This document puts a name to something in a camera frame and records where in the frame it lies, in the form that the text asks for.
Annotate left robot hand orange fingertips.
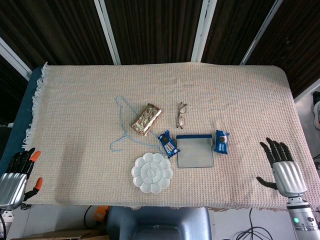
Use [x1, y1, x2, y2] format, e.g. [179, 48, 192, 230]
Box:
[0, 147, 44, 211]

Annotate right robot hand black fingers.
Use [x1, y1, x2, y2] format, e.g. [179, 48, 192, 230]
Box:
[256, 137, 308, 199]

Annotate eyeglasses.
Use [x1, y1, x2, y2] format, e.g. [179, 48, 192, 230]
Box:
[174, 101, 188, 130]

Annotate brown cardboard box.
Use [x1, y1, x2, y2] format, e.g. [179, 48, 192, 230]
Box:
[7, 228, 111, 240]

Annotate blue Oreo cookie packet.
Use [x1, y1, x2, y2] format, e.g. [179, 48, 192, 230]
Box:
[214, 129, 230, 155]
[157, 129, 181, 159]

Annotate black white sneaker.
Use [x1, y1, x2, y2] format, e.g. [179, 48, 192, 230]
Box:
[312, 91, 320, 128]

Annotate small orange device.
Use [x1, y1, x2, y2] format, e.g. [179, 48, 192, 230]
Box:
[94, 206, 111, 222]

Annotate beige waffle fringed cloth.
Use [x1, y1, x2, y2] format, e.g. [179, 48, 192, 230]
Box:
[23, 61, 313, 211]

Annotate light blue clothes hanger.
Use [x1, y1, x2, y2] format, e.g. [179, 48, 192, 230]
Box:
[109, 95, 166, 154]

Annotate grey blue robot torso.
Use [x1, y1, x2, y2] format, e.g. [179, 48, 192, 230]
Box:
[106, 206, 213, 240]

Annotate white flower-shaped paint palette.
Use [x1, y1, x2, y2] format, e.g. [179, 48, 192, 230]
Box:
[131, 152, 174, 194]

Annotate gold red snack package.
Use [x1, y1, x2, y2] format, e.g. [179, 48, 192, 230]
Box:
[131, 102, 163, 137]

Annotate black floor cable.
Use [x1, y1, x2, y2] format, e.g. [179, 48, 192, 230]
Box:
[83, 205, 97, 229]
[234, 207, 273, 240]

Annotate white metal frame post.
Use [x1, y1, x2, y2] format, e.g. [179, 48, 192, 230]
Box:
[0, 36, 33, 81]
[191, 0, 218, 63]
[293, 77, 320, 103]
[240, 0, 285, 66]
[93, 0, 122, 65]

